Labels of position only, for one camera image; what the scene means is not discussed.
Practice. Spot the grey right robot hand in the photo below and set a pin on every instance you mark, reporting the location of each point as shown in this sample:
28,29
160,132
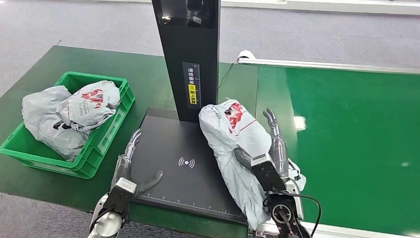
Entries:
279,154

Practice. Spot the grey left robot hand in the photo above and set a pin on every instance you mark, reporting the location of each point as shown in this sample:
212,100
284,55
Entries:
124,164

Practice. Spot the grey package with black lettering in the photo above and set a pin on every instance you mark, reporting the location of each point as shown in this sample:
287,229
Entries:
229,138

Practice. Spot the black inbound scanning machine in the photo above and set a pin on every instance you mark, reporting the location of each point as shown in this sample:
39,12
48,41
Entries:
183,148

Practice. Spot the grey package with red print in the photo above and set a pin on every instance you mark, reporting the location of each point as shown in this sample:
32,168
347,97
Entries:
88,105

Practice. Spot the green conveyor belt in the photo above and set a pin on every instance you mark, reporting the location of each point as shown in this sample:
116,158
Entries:
354,141

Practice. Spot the plain grey crumpled package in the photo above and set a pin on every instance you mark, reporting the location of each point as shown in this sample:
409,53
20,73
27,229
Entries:
46,115

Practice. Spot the green plastic crate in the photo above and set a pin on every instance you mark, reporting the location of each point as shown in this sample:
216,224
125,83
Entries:
108,138

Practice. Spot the ruler sticker with yellow label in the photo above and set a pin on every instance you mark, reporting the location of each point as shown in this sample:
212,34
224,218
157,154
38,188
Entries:
192,85

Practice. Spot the white low ledge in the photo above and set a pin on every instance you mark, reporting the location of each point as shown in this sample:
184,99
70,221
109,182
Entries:
311,6

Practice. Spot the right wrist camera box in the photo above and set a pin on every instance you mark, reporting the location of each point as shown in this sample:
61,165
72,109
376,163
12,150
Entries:
267,172

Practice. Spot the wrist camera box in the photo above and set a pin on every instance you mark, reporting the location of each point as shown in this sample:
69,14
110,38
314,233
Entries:
267,172
123,192

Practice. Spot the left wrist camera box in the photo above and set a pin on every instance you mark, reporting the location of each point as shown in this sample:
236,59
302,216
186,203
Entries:
123,192

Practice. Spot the silver conveyor side rail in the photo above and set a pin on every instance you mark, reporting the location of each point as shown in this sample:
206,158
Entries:
344,231
328,65

